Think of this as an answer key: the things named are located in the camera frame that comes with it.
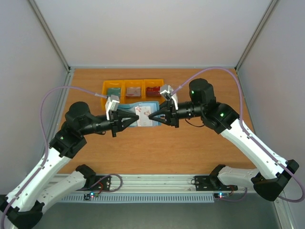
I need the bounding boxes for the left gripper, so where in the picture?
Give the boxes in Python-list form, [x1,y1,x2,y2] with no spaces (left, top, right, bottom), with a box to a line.
[80,109,139,137]

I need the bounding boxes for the teal card holder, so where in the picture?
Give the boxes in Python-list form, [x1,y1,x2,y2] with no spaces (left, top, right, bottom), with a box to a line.
[118,101,159,127]

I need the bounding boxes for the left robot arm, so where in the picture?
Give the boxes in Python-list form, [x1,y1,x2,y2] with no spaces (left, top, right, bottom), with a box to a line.
[0,102,139,229]

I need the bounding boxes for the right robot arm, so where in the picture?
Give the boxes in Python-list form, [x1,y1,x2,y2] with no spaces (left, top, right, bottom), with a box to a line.
[149,78,299,201]

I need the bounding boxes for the red cards stack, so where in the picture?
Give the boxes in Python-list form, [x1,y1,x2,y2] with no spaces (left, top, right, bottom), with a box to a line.
[145,86,161,97]

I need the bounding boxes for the teal cards stack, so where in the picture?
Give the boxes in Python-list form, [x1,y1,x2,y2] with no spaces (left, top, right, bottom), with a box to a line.
[107,87,121,97]

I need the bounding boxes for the white pink cards stack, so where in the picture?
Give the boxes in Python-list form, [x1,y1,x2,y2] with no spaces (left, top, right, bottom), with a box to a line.
[126,87,142,97]

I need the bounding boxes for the middle yellow bin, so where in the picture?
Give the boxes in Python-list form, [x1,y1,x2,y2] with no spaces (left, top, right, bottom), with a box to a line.
[123,80,145,104]

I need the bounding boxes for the yellow bin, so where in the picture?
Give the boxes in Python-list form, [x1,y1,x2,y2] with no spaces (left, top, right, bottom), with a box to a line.
[102,80,126,104]
[123,80,145,104]
[143,79,164,104]

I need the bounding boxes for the right yellow bin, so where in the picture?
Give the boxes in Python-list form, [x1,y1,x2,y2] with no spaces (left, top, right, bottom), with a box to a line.
[143,79,164,104]

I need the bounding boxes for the left yellow bin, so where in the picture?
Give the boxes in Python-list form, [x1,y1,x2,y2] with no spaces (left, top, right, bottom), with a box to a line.
[102,80,126,104]

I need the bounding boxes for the left circuit board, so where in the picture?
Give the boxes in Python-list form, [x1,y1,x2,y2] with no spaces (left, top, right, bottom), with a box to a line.
[83,192,99,201]

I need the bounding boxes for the circuit board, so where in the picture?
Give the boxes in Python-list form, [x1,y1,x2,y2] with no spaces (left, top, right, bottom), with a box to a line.
[83,192,99,201]
[214,192,232,199]

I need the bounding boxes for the right circuit board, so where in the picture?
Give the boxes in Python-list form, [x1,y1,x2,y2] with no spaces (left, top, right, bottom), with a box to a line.
[214,192,232,199]

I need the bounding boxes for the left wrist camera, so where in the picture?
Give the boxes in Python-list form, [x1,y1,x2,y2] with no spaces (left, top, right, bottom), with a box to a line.
[105,94,120,121]

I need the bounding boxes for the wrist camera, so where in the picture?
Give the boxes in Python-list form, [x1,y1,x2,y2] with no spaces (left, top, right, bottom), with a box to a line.
[159,84,178,110]
[105,94,120,121]

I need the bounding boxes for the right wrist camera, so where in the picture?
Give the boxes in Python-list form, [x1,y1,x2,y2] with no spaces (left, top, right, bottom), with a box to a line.
[159,84,178,110]

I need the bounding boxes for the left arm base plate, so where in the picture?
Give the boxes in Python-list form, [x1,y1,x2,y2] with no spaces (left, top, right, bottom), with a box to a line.
[78,175,112,191]

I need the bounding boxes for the aluminium front rail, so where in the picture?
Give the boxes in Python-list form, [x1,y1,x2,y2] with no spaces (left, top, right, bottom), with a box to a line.
[71,174,245,193]

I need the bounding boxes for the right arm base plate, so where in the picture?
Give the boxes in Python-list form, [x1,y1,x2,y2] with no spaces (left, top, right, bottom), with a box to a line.
[191,176,238,192]

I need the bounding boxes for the grey slotted cable duct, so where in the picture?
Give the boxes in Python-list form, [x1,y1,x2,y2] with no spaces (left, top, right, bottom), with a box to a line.
[60,193,214,204]

